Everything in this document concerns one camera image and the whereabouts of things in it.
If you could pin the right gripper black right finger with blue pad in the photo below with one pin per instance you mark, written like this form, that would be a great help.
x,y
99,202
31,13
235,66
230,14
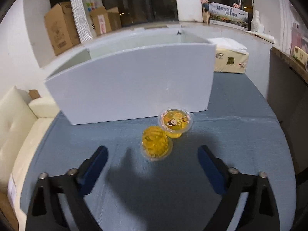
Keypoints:
x,y
260,211

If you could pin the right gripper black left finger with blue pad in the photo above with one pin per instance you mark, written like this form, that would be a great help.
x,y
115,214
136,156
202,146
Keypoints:
x,y
45,211

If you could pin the orange jelly cup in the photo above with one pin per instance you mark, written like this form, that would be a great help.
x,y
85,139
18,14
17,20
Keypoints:
x,y
155,144

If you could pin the printed lid jelly cup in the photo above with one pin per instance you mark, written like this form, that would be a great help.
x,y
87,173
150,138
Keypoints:
x,y
175,122

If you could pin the cream sofa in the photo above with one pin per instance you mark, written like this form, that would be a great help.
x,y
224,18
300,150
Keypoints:
x,y
23,126

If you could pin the dark wooden cabinet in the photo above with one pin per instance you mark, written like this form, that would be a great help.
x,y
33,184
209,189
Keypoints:
x,y
287,96

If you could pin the tissue box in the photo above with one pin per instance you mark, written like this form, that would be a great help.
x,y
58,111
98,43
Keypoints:
x,y
231,56

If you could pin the white storage box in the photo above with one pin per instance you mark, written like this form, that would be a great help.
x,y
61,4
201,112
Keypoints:
x,y
135,76

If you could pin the green white box on cabinet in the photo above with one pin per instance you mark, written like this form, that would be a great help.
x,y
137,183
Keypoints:
x,y
300,55

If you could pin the white bottle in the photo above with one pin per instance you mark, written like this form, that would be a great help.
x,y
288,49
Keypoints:
x,y
256,25

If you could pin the large cardboard box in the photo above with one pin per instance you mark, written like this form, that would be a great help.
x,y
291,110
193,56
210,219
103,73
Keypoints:
x,y
61,28

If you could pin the small cardboard box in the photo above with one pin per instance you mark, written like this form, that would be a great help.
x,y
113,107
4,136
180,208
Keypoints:
x,y
105,21

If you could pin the printed landscape carton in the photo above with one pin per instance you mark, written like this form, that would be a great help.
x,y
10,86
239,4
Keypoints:
x,y
228,16

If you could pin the white dotted paper bag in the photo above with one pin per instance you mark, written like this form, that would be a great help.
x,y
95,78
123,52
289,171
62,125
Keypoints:
x,y
81,12

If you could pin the white foam box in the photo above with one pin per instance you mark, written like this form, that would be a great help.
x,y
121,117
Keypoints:
x,y
190,11

